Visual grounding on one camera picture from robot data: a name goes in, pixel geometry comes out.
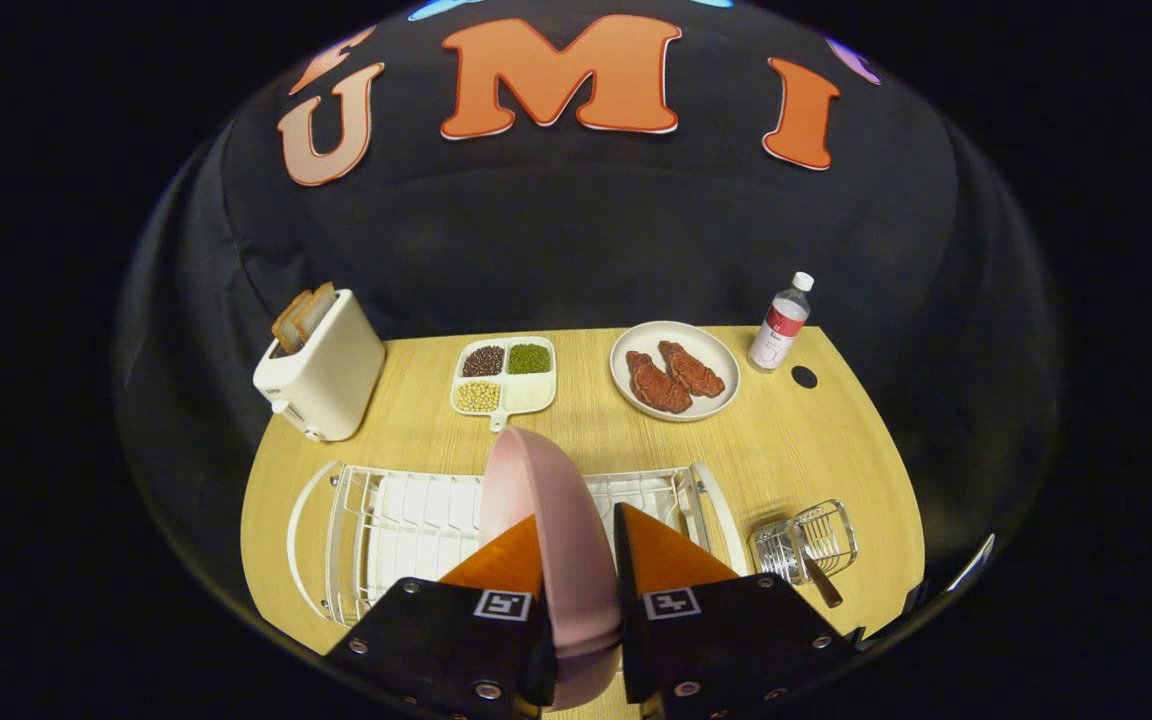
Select metal wire basket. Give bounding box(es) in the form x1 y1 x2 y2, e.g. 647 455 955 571
748 499 859 587

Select white toaster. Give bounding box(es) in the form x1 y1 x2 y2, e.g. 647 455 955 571
253 289 387 443

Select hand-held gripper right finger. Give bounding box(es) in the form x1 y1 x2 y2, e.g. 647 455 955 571
613 503 862 720

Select white wire dish rack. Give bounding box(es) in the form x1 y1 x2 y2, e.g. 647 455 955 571
286 460 749 629

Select black backdrop cloth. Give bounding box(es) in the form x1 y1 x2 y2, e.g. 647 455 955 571
114 0 1062 601

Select red-brown meat piece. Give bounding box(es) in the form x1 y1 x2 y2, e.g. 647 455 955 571
625 350 694 415
658 340 727 399

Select toasted bread slice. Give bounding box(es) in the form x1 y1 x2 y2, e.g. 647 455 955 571
294 282 337 341
271 290 315 354

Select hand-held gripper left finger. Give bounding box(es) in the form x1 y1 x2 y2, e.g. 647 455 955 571
324 515 559 720

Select pink plate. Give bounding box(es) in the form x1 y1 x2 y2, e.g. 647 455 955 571
479 427 623 713

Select white divided dish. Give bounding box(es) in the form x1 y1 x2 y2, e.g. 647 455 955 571
450 336 558 433

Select clear bottle with red label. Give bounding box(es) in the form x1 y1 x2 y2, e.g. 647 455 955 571
747 271 816 373

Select beige round plate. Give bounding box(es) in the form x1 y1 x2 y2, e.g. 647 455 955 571
609 320 742 423

